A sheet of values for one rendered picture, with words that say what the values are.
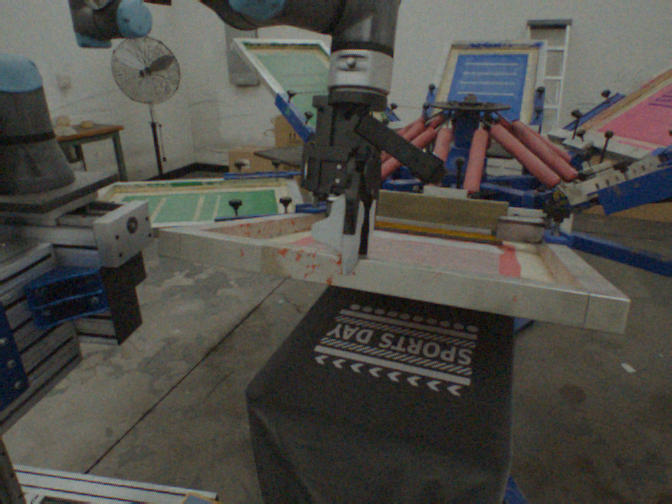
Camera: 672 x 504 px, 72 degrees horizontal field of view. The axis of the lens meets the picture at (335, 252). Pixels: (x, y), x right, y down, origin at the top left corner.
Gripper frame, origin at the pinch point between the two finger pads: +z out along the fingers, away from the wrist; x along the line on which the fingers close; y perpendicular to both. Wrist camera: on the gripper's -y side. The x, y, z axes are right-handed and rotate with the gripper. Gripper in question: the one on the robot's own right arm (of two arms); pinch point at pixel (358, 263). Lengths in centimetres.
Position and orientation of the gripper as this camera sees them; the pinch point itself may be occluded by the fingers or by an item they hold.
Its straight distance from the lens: 57.3
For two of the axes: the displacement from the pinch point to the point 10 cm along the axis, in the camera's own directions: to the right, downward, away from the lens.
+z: -0.9, 9.8, 1.6
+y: -9.4, -1.4, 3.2
